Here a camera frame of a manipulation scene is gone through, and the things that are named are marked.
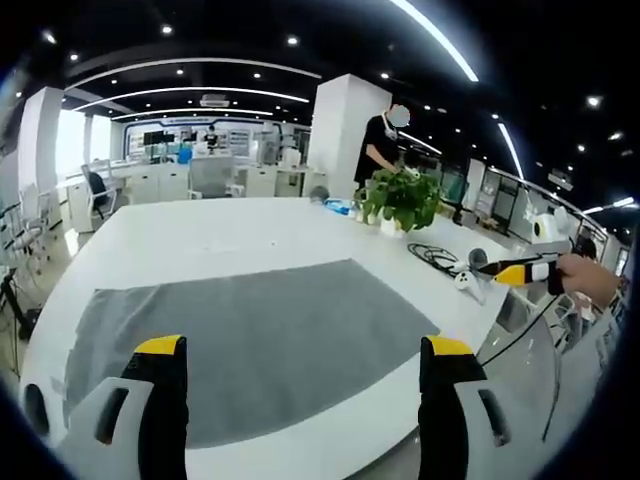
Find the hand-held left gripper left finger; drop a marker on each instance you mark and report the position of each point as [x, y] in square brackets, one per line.
[125, 420]

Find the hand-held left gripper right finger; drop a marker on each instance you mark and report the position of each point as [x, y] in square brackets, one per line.
[452, 400]

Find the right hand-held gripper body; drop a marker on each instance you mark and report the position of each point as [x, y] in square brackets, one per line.
[552, 265]

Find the grey towel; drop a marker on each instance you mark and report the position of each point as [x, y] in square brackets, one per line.
[240, 340]

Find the person's right hand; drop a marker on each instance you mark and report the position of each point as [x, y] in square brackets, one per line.
[587, 282]

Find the white round device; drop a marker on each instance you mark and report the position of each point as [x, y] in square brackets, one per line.
[545, 226]

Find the white handheld controller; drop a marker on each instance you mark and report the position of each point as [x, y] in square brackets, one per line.
[467, 281]

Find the green potted plant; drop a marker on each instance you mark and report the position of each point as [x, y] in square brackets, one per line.
[402, 202]

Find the blue packet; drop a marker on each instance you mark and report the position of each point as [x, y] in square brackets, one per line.
[340, 205]

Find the white square pillar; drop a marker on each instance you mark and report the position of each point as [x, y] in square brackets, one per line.
[345, 135]

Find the white table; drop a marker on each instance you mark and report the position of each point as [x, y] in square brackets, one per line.
[240, 235]

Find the white office chair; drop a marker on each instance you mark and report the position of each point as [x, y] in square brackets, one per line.
[32, 220]

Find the black office chair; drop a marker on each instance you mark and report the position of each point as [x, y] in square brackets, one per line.
[100, 192]

